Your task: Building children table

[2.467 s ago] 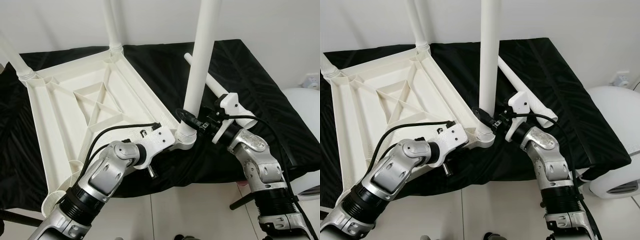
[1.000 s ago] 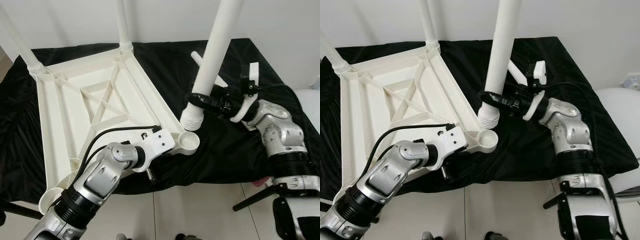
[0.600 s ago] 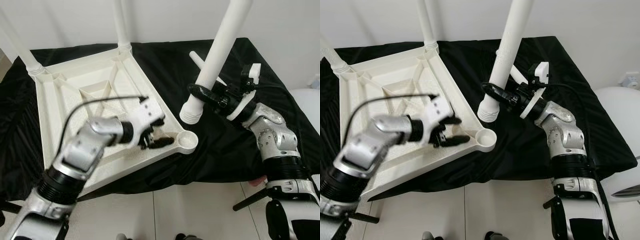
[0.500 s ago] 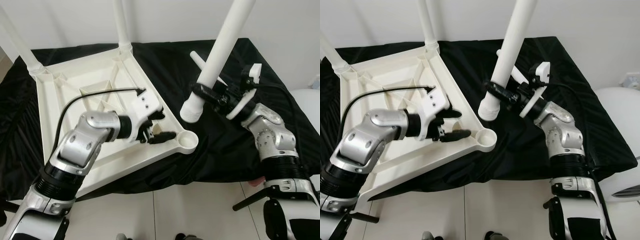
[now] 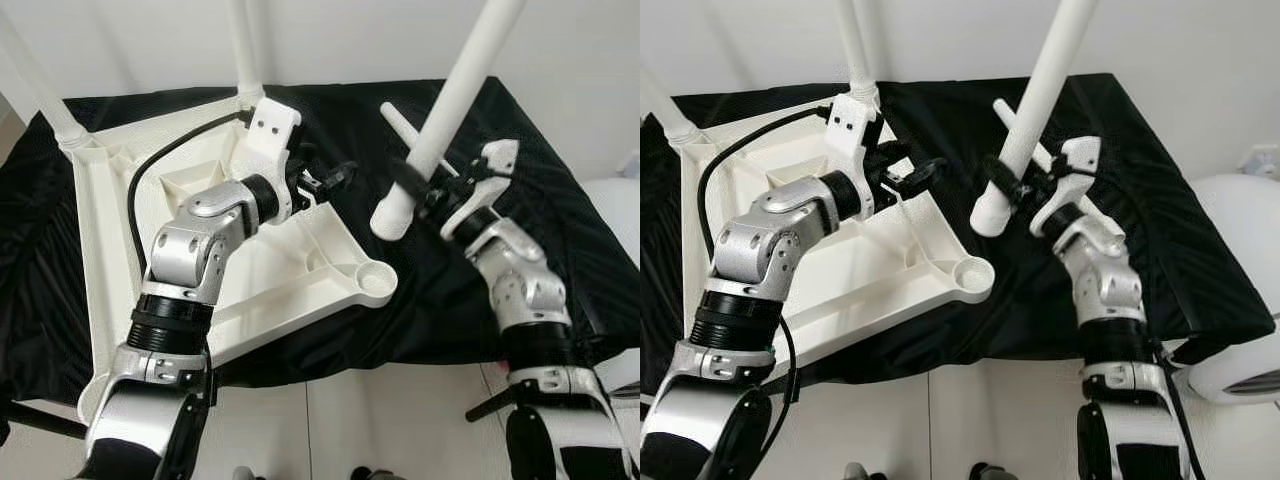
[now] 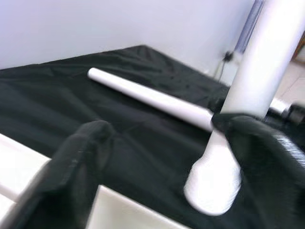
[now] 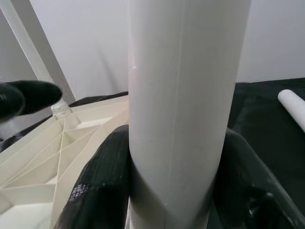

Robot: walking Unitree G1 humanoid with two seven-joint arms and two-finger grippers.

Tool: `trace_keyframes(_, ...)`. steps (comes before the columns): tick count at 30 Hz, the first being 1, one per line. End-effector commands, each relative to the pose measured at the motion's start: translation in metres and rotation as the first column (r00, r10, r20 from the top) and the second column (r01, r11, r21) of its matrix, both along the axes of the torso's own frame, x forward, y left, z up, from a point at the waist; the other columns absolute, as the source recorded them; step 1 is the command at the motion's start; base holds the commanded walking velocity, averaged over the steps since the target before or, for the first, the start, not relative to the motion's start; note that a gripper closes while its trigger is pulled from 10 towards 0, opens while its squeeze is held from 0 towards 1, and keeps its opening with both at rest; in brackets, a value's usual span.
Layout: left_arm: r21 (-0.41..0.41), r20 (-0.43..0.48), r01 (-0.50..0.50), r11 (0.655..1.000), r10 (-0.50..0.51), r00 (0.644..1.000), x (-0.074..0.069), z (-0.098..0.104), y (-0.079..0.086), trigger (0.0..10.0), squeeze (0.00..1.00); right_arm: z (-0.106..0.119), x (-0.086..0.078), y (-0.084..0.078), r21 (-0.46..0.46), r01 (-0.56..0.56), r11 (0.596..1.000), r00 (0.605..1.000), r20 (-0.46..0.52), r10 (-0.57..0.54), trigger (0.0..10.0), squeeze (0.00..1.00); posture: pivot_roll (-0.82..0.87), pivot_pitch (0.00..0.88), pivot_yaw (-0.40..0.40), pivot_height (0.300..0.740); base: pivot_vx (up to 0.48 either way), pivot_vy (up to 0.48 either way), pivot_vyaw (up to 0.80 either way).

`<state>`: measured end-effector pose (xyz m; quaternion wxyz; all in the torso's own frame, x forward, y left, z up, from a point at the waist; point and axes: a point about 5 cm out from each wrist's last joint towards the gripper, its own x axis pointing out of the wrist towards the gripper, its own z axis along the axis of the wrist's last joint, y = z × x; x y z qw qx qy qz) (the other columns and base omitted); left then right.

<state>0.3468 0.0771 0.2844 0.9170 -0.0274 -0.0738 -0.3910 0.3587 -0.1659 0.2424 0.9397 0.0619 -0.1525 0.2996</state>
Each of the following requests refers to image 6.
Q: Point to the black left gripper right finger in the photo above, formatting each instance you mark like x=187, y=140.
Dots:
x=269, y=171

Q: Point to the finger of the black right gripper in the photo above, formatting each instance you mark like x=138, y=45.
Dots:
x=220, y=122

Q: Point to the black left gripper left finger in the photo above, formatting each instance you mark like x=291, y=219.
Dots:
x=71, y=171

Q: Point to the white plastic children table top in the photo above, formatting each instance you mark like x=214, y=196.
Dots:
x=14, y=167

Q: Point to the white plastic table leg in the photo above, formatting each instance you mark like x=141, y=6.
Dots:
x=143, y=95
x=262, y=59

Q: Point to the black tablecloth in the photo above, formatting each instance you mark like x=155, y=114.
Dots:
x=71, y=95

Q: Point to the tall white standing appliance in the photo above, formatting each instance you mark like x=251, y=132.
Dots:
x=250, y=26

